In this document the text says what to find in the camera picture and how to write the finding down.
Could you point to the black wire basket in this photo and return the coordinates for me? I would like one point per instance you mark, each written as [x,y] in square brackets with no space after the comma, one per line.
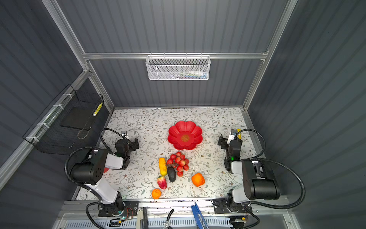
[69,124]

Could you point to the yellow marker on table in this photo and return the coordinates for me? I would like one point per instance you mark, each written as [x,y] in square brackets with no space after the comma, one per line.
[238,135]

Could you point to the red flower-shaped fruit bowl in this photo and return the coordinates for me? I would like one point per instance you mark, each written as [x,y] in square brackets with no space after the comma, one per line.
[185,135]

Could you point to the red fake strawberry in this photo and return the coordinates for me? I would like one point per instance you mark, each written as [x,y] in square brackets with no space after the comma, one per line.
[162,183]

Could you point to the white wire mesh basket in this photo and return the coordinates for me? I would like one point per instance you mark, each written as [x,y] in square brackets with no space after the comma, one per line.
[178,69]

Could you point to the yellow item in black basket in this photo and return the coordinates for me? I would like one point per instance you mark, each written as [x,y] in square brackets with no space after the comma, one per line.
[95,113]

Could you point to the blue tool handle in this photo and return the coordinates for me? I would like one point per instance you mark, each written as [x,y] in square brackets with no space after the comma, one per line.
[199,219]

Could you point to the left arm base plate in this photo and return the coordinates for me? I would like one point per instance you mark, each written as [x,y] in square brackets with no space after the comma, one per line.
[125,209]

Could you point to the yellow fake banana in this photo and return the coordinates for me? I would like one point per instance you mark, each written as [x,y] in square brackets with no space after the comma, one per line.
[162,166]

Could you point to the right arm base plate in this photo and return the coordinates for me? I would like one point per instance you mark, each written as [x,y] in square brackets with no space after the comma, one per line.
[221,206]

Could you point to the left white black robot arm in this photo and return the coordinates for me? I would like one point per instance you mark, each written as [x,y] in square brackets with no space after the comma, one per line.
[89,174]

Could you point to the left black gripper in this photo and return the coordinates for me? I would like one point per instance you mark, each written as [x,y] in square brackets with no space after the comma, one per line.
[134,144]

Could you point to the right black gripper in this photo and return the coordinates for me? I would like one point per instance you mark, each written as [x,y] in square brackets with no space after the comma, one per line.
[224,141]

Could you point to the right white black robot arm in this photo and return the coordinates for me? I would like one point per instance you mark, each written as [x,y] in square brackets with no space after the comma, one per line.
[258,179]

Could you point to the black pliers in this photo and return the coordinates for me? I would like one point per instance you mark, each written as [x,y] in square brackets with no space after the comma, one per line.
[167,222]

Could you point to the dark fake avocado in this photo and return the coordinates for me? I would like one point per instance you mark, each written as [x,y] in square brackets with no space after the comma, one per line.
[171,174]

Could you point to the red fake grape bunch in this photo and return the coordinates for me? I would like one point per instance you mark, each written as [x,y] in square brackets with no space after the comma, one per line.
[179,162]

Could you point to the small orange fake tangerine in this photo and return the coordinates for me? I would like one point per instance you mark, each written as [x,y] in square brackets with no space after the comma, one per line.
[156,193]

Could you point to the orange fake bell pepper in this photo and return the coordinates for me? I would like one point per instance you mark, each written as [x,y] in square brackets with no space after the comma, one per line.
[198,179]

